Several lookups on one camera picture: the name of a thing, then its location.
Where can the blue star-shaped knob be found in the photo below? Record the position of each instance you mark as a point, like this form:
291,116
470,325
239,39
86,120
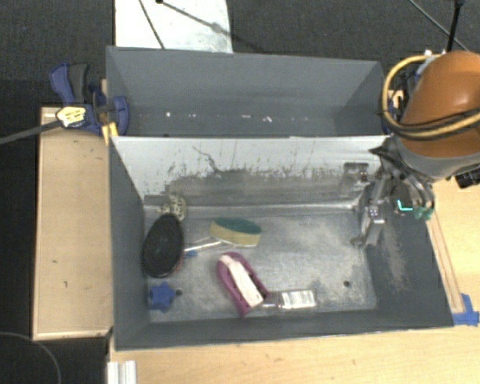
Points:
160,296

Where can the clear small labelled bottle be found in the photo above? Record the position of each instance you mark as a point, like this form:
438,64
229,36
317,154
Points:
296,299

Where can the black cylinder on white bracket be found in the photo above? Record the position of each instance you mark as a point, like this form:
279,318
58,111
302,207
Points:
470,176

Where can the green and yellow sponge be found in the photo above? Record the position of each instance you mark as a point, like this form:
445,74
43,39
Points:
236,232

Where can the beige spotted round object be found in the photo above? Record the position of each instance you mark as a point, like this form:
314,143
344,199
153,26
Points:
177,206

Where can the black oval brush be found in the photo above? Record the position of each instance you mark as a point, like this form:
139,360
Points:
162,246

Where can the pale wood board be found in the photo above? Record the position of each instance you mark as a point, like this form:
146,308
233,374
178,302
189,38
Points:
72,234

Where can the grey metal bin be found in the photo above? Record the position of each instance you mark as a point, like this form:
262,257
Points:
304,254

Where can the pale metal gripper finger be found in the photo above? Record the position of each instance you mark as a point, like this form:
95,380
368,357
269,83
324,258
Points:
371,224
354,178

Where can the clear stick with blue tip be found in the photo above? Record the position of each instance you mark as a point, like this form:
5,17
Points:
202,247

